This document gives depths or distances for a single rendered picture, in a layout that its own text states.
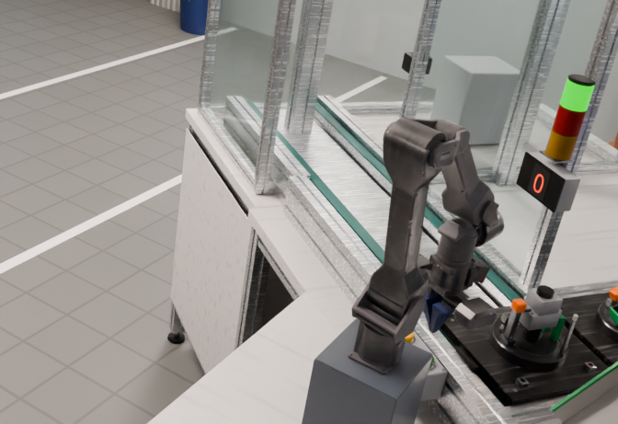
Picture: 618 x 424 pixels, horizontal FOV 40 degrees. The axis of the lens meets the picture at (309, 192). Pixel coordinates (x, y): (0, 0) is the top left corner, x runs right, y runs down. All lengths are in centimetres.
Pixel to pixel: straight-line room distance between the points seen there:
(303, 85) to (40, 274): 144
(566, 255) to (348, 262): 65
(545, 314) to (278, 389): 49
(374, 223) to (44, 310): 152
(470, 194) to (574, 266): 91
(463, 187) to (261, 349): 56
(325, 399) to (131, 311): 190
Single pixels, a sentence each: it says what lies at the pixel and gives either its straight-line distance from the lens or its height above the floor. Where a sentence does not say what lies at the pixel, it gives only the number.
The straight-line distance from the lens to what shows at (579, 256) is 223.
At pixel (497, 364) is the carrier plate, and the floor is 97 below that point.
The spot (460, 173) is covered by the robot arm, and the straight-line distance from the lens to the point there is 123.
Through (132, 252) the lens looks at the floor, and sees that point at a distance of 348.
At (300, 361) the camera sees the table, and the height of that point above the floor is 86.
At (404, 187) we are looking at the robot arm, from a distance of 114.
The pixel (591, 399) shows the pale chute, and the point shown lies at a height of 104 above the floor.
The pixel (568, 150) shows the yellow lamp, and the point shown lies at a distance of 165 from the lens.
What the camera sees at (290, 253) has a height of 86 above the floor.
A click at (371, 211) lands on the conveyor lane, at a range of 204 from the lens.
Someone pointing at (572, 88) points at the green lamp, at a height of 140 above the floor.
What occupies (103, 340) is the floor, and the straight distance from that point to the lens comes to 301.
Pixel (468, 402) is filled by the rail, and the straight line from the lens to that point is 147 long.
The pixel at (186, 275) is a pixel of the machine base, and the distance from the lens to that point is 272.
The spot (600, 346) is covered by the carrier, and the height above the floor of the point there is 97.
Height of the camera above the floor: 184
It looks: 27 degrees down
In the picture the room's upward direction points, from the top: 10 degrees clockwise
